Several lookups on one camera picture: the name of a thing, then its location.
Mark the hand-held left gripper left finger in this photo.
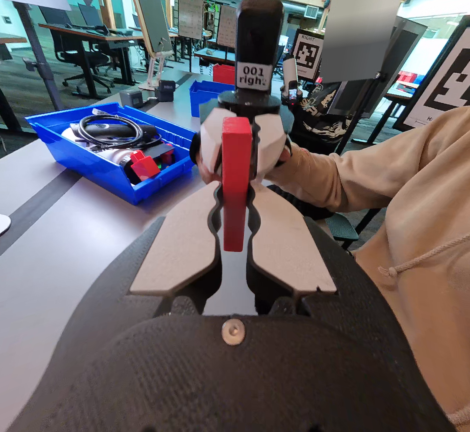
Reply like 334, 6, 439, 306
129, 181, 224, 297

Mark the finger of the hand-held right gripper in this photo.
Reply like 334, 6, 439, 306
251, 114, 286, 181
200, 107, 236, 177

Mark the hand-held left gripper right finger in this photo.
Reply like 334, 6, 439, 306
247, 184, 338, 298

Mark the red long block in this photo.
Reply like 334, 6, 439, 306
221, 116, 253, 253

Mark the blue plastic bin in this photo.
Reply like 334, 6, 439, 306
25, 101, 197, 205

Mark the person's right forearm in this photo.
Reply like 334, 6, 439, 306
264, 120, 423, 215

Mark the person's right hand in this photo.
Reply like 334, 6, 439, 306
196, 145, 301, 186

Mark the calibration grid board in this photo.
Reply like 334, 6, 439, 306
178, 0, 205, 40
216, 4, 238, 49

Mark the small blue storage bin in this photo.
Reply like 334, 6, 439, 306
189, 79, 236, 119

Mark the black toy block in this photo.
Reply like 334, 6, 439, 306
147, 143, 176, 165

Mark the white handheld device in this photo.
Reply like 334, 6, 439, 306
282, 55, 300, 106

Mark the white marker tag board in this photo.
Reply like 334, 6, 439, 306
290, 29, 326, 81

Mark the teal office chair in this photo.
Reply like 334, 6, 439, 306
266, 183, 382, 251

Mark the small red storage bin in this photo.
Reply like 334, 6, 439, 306
212, 63, 236, 85

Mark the black box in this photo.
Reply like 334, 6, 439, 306
154, 80, 175, 102

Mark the red toy block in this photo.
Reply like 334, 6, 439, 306
130, 150, 162, 183

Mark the grey box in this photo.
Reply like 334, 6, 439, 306
119, 88, 148, 108

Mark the white container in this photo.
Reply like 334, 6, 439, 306
60, 127, 133, 165

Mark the wooden desk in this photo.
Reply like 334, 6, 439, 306
0, 33, 29, 132
38, 22, 178, 99

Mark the dark panel on stand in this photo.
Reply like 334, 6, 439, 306
325, 16, 429, 144

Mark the black office chair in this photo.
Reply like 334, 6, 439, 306
38, 6, 114, 95

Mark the large marker tag board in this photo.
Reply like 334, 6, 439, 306
395, 15, 470, 132

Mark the black cable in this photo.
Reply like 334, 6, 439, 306
71, 114, 163, 152

